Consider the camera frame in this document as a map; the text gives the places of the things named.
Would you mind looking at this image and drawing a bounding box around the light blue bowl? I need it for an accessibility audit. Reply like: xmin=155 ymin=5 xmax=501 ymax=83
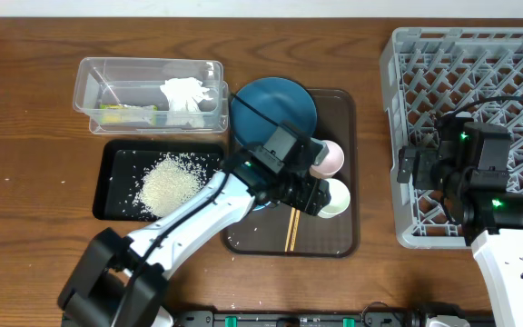
xmin=252 ymin=202 xmax=272 ymax=212

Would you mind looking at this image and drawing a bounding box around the pink cup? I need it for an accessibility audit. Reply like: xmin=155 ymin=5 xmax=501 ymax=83
xmin=310 ymin=140 xmax=344 ymax=179

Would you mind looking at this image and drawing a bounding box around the white green cup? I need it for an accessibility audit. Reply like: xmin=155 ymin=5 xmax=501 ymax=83
xmin=318 ymin=178 xmax=350 ymax=219

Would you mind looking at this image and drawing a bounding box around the dark blue plate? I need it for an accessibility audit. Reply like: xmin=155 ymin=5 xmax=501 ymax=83
xmin=230 ymin=77 xmax=318 ymax=145

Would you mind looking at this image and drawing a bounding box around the white rice pile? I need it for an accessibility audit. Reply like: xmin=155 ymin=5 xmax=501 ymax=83
xmin=132 ymin=153 xmax=220 ymax=219

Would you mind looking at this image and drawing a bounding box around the white napkin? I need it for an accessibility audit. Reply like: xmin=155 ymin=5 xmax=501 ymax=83
xmin=160 ymin=77 xmax=212 ymax=129

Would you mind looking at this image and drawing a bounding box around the yellow green snack wrapper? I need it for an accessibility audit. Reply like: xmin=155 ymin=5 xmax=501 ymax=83
xmin=99 ymin=104 xmax=158 ymax=124

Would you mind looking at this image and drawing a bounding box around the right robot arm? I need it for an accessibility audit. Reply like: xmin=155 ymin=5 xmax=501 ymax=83
xmin=397 ymin=117 xmax=523 ymax=326

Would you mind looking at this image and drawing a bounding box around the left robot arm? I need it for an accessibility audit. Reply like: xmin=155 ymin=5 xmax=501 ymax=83
xmin=57 ymin=140 xmax=331 ymax=326

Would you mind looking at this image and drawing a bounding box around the grey dishwasher rack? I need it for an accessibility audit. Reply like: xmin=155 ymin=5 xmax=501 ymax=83
xmin=379 ymin=26 xmax=523 ymax=250

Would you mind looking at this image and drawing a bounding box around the left wooden chopstick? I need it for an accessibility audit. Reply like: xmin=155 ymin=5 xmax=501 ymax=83
xmin=284 ymin=208 xmax=297 ymax=253

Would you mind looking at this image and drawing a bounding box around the wooden chopstick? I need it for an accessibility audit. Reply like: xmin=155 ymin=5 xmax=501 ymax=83
xmin=288 ymin=209 xmax=301 ymax=252
xmin=284 ymin=208 xmax=297 ymax=253

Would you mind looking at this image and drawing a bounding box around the right wooden chopstick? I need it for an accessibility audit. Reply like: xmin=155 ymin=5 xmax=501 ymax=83
xmin=288 ymin=209 xmax=301 ymax=252

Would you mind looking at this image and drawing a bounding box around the brown serving tray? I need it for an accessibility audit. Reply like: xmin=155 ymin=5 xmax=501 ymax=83
xmin=221 ymin=88 xmax=360 ymax=258

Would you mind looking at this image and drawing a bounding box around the black tray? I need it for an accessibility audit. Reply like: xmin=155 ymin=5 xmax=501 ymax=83
xmin=92 ymin=139 xmax=224 ymax=222

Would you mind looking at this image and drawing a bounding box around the clear plastic bin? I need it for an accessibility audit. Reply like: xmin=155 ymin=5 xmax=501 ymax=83
xmin=73 ymin=57 xmax=229 ymax=134

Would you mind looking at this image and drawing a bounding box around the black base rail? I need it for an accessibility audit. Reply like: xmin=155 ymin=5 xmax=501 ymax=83
xmin=173 ymin=311 xmax=407 ymax=327

